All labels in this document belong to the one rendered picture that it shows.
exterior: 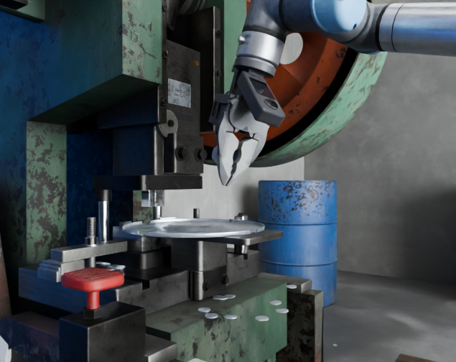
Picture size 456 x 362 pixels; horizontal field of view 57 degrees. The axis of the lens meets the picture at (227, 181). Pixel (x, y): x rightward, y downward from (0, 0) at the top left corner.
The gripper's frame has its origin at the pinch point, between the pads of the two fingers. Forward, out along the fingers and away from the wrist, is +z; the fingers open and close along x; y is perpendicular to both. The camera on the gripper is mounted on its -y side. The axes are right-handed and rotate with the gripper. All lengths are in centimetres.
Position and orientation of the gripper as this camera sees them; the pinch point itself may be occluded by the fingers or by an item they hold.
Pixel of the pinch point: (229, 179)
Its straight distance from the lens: 70.9
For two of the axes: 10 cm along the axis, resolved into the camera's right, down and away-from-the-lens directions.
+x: -8.7, -2.0, -4.5
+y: -4.2, -2.0, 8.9
